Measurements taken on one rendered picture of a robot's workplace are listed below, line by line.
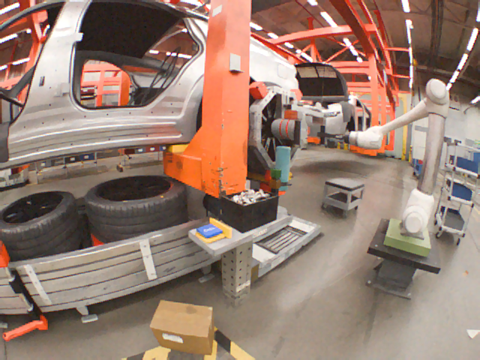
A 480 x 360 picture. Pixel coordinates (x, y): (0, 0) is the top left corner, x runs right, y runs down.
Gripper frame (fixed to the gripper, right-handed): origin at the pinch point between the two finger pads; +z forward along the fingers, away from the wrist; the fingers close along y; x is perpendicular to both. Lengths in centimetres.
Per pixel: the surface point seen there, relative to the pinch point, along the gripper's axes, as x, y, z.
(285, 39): 244, 276, 220
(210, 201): -48, -54, 51
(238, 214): -31, -81, -6
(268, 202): -28, -68, -9
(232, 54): 35, -72, 11
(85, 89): 104, -142, 416
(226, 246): -39, -91, -11
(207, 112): 8, -76, 22
